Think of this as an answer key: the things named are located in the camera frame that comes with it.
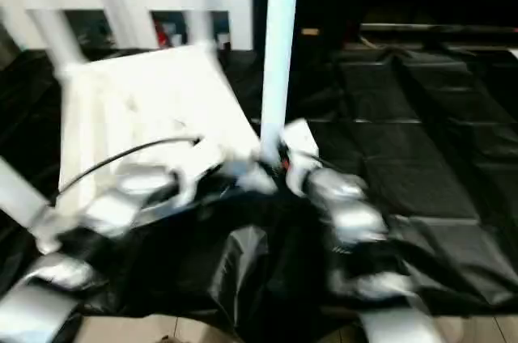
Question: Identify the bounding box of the black case with yellow label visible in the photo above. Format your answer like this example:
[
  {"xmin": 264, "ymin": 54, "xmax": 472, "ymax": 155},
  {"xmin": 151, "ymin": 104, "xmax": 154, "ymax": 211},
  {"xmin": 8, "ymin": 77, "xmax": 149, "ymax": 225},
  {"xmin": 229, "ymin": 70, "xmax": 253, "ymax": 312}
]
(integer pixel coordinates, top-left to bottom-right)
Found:
[{"xmin": 253, "ymin": 0, "xmax": 362, "ymax": 55}]

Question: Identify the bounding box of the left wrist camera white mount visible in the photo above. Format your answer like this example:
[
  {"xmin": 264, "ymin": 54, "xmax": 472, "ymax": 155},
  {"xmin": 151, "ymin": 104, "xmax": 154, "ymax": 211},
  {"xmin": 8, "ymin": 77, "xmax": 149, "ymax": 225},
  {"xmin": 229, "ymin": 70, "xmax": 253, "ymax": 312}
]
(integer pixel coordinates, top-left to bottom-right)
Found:
[{"xmin": 168, "ymin": 143, "xmax": 224, "ymax": 207}]

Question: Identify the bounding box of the black left wrist camera cable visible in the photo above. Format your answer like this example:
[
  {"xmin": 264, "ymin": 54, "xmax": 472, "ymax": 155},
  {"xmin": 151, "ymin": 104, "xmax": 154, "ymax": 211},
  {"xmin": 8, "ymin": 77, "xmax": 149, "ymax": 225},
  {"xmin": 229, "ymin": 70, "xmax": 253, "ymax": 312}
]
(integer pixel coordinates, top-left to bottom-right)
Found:
[{"xmin": 47, "ymin": 135, "xmax": 204, "ymax": 210}]

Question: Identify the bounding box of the white plastic table top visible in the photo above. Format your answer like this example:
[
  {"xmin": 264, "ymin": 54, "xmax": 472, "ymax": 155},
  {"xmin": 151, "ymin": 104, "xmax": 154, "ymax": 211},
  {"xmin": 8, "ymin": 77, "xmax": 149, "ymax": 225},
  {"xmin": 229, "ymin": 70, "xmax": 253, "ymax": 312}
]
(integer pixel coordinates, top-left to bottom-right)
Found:
[{"xmin": 36, "ymin": 43, "xmax": 281, "ymax": 255}]

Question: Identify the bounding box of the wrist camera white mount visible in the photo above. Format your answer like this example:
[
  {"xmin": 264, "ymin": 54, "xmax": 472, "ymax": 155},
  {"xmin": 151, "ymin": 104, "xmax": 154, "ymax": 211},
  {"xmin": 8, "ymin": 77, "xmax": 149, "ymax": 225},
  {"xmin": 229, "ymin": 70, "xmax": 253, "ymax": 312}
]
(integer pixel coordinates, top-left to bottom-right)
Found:
[
  {"xmin": 282, "ymin": 118, "xmax": 321, "ymax": 199},
  {"xmin": 168, "ymin": 143, "xmax": 224, "ymax": 207}
]

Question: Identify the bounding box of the black plastic mat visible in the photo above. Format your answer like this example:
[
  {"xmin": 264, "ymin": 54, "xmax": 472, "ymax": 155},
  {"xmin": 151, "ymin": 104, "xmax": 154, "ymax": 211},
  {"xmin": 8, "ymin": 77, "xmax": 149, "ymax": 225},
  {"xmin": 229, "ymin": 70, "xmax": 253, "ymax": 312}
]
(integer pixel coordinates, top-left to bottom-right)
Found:
[{"xmin": 0, "ymin": 45, "xmax": 518, "ymax": 320}]

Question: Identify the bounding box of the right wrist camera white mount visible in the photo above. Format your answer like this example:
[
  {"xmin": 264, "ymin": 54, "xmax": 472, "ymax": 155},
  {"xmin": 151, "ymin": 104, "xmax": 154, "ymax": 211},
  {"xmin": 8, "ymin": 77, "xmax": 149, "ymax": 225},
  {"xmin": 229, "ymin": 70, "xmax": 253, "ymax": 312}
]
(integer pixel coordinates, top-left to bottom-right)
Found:
[{"xmin": 282, "ymin": 118, "xmax": 321, "ymax": 199}]

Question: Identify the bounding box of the long grey metal bar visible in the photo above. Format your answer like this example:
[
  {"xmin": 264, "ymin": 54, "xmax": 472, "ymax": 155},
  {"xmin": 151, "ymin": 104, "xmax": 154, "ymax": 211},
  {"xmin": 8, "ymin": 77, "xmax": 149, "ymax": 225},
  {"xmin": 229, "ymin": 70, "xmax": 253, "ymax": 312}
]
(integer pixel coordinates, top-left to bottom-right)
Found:
[{"xmin": 359, "ymin": 22, "xmax": 518, "ymax": 36}]

